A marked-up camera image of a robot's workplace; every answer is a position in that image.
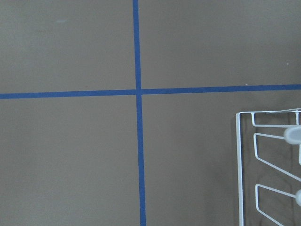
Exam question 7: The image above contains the white wire cup holder rack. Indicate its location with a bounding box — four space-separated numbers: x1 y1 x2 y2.
236 108 301 226

